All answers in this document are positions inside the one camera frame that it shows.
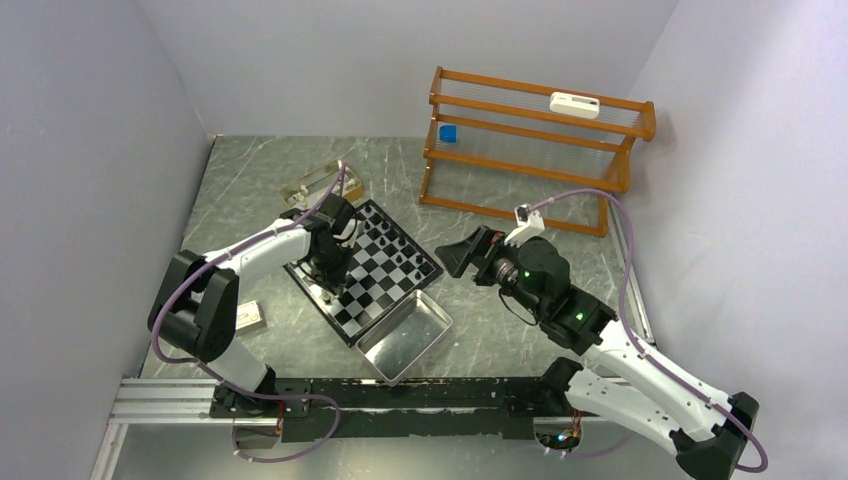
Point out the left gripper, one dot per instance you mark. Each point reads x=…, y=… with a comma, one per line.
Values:
x=334, y=280

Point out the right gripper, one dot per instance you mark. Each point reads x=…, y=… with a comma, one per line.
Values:
x=485, y=246

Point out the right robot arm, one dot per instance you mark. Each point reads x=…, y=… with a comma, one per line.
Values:
x=616, y=374

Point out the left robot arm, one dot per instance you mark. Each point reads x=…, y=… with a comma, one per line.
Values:
x=195, y=309

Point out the gold tin of white pieces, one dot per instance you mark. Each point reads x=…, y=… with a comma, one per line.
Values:
x=303, y=192

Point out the black white chessboard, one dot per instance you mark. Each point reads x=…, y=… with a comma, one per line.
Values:
x=387, y=266

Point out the small white card box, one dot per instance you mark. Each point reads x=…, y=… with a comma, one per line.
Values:
x=250, y=317

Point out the silver metal tin lid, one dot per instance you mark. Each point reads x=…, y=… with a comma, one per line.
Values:
x=403, y=336

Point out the blue cube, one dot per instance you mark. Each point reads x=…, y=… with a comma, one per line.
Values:
x=448, y=133

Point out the orange wooden rack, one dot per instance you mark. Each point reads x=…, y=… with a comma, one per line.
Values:
x=506, y=126

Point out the white rectangular device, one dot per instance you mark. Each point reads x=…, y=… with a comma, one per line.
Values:
x=574, y=105

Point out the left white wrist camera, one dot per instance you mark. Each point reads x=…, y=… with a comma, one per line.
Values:
x=349, y=235

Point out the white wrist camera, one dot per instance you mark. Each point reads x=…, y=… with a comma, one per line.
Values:
x=529, y=224
x=349, y=235

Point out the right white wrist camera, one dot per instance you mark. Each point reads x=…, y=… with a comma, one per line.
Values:
x=529, y=224

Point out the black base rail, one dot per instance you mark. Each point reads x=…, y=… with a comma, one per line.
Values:
x=508, y=407

